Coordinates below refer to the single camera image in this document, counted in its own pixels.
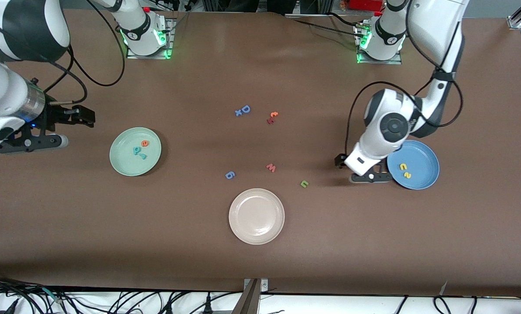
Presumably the red box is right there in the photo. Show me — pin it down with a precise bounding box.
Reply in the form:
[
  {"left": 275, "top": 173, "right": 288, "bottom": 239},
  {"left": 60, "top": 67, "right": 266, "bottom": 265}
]
[{"left": 348, "top": 0, "right": 384, "bottom": 12}]

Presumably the grey metal beam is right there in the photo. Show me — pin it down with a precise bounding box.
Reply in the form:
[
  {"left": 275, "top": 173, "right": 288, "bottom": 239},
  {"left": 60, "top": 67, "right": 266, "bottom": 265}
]
[{"left": 231, "top": 279, "right": 261, "bottom": 314}]

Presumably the light green plate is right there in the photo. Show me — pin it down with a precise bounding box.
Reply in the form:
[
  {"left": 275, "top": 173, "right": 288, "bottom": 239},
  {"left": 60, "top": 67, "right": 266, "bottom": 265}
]
[{"left": 109, "top": 127, "right": 162, "bottom": 177}]

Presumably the beige plate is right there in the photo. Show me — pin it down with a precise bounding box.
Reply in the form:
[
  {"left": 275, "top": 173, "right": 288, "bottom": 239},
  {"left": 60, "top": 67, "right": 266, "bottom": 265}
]
[{"left": 228, "top": 188, "right": 285, "bottom": 245}]

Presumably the teal floor cable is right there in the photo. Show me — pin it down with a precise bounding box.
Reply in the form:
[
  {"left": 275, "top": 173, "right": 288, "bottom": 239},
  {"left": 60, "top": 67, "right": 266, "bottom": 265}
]
[{"left": 40, "top": 286, "right": 65, "bottom": 304}]

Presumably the silver metal bracket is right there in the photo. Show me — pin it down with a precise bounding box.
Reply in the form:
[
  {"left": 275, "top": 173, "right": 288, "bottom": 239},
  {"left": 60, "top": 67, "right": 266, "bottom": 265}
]
[{"left": 243, "top": 278, "right": 269, "bottom": 292}]

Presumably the blue plate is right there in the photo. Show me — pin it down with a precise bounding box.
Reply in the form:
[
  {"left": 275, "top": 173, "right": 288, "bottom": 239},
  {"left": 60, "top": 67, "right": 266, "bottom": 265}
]
[{"left": 387, "top": 140, "right": 440, "bottom": 190}]

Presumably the brown table cover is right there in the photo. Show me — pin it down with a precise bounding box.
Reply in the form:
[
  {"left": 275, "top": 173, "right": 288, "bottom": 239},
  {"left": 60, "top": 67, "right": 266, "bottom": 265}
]
[{"left": 0, "top": 8, "right": 521, "bottom": 298}]

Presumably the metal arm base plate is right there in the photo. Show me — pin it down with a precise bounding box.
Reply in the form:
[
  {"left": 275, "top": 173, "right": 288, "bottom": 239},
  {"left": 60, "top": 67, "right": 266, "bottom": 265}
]
[
  {"left": 356, "top": 22, "right": 403, "bottom": 65},
  {"left": 126, "top": 17, "right": 174, "bottom": 60}
]

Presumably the black table cable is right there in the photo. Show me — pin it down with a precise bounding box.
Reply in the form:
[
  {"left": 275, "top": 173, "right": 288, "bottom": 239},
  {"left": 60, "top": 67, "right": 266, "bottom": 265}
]
[{"left": 287, "top": 13, "right": 361, "bottom": 35}]

